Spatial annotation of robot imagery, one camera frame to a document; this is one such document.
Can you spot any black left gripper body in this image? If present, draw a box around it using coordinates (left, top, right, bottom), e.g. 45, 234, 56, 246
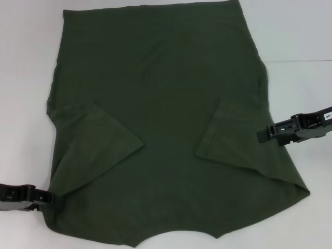
0, 183, 36, 214

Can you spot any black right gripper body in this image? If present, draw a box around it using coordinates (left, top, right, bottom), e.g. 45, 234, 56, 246
291, 106, 332, 143

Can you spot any dark green shirt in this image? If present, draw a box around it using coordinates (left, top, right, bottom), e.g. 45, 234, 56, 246
41, 0, 311, 249

